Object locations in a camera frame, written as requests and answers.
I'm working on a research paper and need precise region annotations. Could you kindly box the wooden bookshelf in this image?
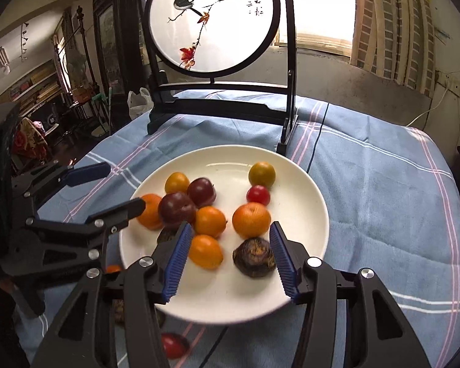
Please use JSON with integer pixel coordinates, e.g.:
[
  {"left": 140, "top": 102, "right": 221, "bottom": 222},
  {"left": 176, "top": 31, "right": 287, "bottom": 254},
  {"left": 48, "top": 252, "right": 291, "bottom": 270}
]
[{"left": 8, "top": 59, "right": 62, "bottom": 116}]

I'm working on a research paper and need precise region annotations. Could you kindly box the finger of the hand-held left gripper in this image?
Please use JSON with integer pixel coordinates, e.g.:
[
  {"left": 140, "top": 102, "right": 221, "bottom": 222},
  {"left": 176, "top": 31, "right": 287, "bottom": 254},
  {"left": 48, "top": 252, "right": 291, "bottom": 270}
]
[
  {"left": 11, "top": 162, "right": 112, "bottom": 204},
  {"left": 0, "top": 198, "right": 145, "bottom": 288}
]

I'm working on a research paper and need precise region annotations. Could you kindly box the blue striped tablecloth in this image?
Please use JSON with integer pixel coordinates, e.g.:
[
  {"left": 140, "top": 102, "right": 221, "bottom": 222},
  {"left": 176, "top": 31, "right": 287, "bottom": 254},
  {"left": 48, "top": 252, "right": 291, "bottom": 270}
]
[{"left": 13, "top": 90, "right": 460, "bottom": 368}]

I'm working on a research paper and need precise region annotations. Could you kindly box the bright window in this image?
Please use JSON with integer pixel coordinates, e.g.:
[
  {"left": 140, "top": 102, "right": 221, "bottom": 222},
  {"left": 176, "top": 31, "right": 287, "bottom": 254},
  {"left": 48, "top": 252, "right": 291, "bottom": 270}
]
[{"left": 272, "top": 0, "right": 355, "bottom": 58}]

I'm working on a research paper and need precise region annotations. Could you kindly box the red patterned cloth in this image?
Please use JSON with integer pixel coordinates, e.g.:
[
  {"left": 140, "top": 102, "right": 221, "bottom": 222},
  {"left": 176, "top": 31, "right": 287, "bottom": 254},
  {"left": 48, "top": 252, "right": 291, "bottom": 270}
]
[{"left": 13, "top": 117, "right": 48, "bottom": 158}]

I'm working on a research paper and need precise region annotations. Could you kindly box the yellow green plum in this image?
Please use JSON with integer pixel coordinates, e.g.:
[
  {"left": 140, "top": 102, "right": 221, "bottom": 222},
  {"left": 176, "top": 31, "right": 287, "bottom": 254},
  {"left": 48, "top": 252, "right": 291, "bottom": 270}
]
[{"left": 248, "top": 161, "right": 276, "bottom": 186}]

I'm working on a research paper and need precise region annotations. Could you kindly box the dark red plum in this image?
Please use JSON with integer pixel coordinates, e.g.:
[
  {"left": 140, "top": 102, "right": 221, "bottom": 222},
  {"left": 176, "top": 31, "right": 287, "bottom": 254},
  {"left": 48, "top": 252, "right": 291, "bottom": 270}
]
[
  {"left": 186, "top": 177, "right": 217, "bottom": 208},
  {"left": 158, "top": 192, "right": 197, "bottom": 231}
]

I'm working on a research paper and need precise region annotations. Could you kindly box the black thin cable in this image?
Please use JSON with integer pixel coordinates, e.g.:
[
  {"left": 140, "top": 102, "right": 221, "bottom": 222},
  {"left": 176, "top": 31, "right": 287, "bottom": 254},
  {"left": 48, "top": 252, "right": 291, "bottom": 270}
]
[{"left": 307, "top": 102, "right": 328, "bottom": 173}]

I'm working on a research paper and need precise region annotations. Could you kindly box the white wall outlet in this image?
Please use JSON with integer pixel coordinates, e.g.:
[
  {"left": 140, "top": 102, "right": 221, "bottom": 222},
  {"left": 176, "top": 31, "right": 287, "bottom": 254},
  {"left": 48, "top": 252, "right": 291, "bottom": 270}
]
[{"left": 435, "top": 71, "right": 460, "bottom": 94}]

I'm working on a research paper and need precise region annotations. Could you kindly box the white plastic bag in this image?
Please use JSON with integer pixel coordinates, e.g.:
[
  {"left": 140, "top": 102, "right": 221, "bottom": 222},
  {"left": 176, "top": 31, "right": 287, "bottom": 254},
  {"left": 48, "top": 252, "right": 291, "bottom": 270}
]
[{"left": 128, "top": 87, "right": 154, "bottom": 120}]

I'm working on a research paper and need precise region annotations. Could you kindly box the dark framed painting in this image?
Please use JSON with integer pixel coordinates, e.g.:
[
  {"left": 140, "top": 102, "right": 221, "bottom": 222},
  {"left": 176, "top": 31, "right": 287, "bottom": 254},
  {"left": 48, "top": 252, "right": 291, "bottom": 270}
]
[{"left": 93, "top": 0, "right": 146, "bottom": 123}]

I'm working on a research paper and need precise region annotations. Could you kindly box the red cherry tomato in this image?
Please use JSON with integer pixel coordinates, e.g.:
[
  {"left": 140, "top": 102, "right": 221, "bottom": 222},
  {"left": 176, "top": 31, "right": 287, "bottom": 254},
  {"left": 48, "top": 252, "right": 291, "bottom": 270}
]
[
  {"left": 161, "top": 333, "right": 190, "bottom": 360},
  {"left": 246, "top": 185, "right": 271, "bottom": 206}
]

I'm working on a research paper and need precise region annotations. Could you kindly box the dark wooden coat stand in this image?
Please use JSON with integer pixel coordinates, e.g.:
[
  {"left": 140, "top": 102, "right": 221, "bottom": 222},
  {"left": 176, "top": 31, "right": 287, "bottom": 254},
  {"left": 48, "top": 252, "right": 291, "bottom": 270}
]
[{"left": 77, "top": 6, "right": 100, "bottom": 93}]

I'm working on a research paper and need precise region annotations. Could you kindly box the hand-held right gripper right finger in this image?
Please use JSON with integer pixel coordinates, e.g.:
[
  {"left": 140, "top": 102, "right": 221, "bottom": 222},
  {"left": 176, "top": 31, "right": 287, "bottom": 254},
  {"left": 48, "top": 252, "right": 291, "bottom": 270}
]
[{"left": 269, "top": 221, "right": 432, "bottom": 368}]

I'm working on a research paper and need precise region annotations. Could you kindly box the white round plate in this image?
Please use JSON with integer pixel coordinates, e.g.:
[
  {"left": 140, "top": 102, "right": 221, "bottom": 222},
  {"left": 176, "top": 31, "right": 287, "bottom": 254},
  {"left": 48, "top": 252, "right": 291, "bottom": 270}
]
[{"left": 119, "top": 144, "right": 329, "bottom": 323}]

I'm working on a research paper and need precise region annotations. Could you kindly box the dark brown water chestnut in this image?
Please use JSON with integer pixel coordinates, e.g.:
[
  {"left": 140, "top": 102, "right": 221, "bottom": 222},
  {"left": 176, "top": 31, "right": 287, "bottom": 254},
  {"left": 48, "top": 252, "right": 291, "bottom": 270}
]
[
  {"left": 156, "top": 227, "right": 177, "bottom": 244},
  {"left": 232, "top": 237, "right": 278, "bottom": 278}
]

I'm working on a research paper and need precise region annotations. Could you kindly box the white power cable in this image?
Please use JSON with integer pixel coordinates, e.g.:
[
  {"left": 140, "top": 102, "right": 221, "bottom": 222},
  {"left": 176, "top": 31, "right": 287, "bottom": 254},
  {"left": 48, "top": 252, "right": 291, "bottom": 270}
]
[{"left": 406, "top": 86, "right": 447, "bottom": 127}]

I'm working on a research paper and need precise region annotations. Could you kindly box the bird painting table screen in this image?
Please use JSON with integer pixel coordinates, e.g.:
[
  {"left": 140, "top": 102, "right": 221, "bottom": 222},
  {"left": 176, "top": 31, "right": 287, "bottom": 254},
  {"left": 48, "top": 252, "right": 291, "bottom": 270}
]
[{"left": 144, "top": 0, "right": 300, "bottom": 156}]

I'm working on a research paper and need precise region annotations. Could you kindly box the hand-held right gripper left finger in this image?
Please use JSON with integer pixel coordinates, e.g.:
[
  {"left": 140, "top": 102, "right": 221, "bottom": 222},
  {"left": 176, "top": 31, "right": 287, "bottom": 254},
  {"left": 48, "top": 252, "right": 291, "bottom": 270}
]
[{"left": 31, "top": 220, "right": 195, "bottom": 368}]

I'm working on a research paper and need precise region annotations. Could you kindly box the checked beige curtain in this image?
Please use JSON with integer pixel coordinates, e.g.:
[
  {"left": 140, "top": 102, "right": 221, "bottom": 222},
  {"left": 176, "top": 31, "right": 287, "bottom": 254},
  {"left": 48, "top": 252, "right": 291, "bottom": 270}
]
[{"left": 349, "top": 0, "right": 435, "bottom": 98}]

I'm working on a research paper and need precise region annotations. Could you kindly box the orange mandarin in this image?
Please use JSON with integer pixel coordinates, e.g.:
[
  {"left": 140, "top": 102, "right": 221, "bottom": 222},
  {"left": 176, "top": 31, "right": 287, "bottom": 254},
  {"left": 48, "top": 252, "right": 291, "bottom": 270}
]
[
  {"left": 137, "top": 194, "right": 165, "bottom": 231},
  {"left": 232, "top": 202, "right": 272, "bottom": 239}
]

